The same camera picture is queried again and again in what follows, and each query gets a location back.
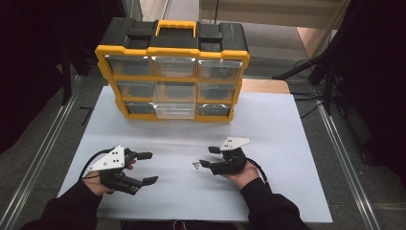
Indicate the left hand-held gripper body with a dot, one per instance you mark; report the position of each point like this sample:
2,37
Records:
118,180

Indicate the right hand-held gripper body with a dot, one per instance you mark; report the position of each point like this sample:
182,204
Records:
230,164

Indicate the small metal screw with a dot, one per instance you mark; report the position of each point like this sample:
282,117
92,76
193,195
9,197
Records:
194,166
197,163

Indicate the clear plastic screw drawer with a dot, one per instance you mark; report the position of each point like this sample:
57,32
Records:
174,108

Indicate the yellow black organizer cabinet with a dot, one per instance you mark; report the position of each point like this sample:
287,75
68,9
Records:
174,38

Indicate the person's right hand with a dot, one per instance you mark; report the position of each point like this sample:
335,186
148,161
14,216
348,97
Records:
244,177

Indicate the person's left hand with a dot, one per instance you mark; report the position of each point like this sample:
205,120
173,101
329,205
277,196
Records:
94,185

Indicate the white table cover sheet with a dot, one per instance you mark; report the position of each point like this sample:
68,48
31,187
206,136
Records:
198,198

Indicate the person's lap dark clothing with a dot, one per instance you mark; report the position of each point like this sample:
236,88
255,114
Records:
207,226

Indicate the grid of clear plastic drawers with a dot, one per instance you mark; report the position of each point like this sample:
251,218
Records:
130,66

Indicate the black metal stand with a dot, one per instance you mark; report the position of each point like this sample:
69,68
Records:
327,83
66,80

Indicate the black curtain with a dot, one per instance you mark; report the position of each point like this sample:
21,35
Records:
379,80
28,64

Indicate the beige cabinet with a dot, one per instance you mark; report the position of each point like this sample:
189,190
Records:
271,12

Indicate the aluminium floor rail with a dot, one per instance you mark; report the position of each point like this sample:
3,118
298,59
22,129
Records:
348,166
41,159

